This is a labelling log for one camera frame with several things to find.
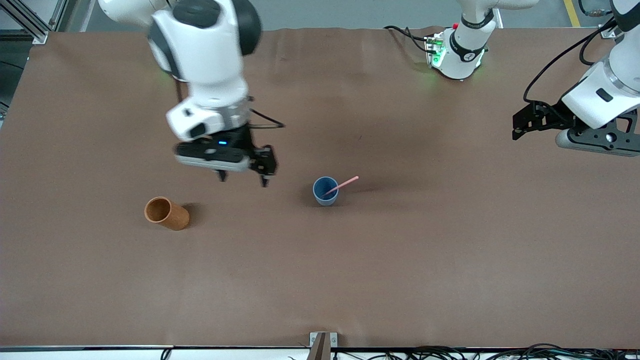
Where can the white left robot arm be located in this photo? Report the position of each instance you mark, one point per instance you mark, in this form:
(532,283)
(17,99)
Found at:
(462,50)

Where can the blue cup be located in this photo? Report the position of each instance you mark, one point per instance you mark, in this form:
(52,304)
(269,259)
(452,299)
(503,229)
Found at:
(325,197)

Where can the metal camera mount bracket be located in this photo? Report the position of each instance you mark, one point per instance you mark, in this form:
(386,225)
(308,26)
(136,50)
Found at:
(322,345)

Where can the aluminium frame rail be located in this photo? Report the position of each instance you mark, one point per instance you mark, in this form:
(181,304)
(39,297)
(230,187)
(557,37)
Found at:
(30,22)

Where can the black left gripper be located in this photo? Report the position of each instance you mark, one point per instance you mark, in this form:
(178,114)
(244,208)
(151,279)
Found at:
(551,120)

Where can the brown table cover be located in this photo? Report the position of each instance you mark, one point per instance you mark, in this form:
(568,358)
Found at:
(320,260)

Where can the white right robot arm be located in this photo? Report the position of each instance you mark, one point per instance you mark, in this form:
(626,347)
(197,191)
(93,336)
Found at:
(205,60)

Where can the aluminium frame post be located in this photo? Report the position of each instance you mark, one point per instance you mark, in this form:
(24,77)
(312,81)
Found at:
(607,31)

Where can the orange cylindrical cup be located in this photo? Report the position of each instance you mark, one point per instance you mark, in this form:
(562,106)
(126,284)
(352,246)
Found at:
(170,215)

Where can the green-lit base connector box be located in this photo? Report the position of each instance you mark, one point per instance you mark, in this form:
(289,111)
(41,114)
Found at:
(435,50)

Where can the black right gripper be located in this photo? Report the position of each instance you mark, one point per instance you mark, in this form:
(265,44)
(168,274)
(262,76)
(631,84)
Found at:
(244,139)

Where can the pink chopstick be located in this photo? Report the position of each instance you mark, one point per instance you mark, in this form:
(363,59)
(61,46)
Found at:
(345,183)

